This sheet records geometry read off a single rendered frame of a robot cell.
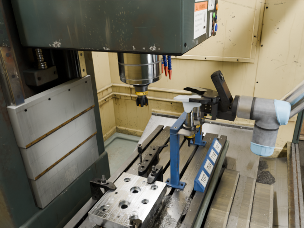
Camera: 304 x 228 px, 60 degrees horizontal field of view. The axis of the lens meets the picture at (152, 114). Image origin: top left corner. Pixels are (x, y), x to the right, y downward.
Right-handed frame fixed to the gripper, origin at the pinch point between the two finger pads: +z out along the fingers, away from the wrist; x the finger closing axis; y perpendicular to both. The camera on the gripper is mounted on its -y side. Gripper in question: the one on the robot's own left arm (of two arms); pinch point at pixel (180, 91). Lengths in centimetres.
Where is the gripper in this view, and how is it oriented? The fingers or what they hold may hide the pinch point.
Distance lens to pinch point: 94.9
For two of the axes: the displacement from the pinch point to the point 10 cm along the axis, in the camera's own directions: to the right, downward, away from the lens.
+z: -9.1, -1.7, 3.8
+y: 0.1, 9.1, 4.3
